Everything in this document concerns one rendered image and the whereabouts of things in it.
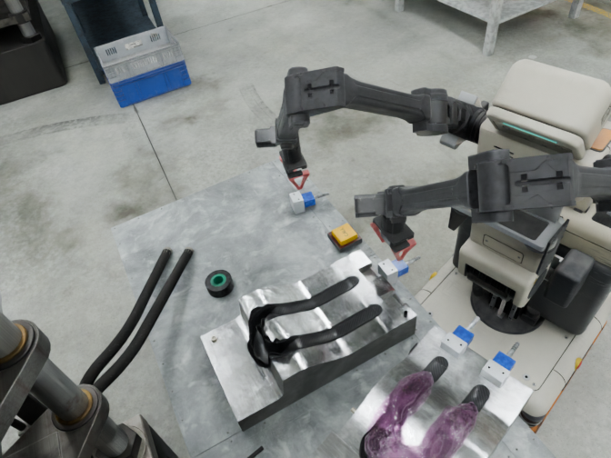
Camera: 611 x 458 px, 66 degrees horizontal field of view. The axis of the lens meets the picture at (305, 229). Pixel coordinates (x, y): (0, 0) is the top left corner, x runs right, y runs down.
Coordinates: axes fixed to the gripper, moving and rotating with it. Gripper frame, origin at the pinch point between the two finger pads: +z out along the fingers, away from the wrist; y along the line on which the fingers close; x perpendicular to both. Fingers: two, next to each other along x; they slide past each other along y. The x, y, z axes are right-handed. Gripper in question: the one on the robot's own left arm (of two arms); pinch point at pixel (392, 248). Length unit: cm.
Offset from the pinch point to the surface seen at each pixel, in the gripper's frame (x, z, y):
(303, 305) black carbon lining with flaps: -28.6, 3.7, 2.0
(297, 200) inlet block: -11.3, 7.5, -38.5
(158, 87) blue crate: -22, 89, -296
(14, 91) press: -130, 88, -364
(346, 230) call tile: -3.4, 9.0, -19.6
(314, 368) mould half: -34.4, 1.2, 20.3
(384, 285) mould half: -7.2, 3.4, 7.4
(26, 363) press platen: -79, -36, 15
